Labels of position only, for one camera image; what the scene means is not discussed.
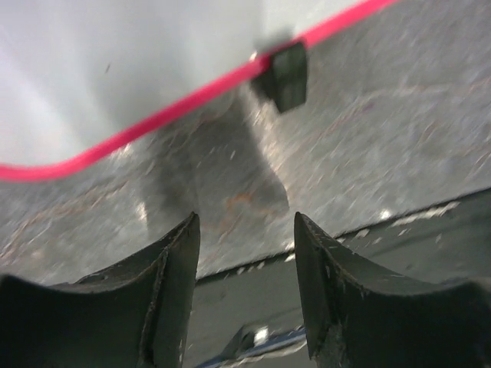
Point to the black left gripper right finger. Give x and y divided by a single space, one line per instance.
357 313

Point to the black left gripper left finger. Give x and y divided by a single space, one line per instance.
134 313

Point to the pink framed whiteboard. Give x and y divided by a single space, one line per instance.
80 79

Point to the black whiteboard clip foot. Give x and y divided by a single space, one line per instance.
284 81

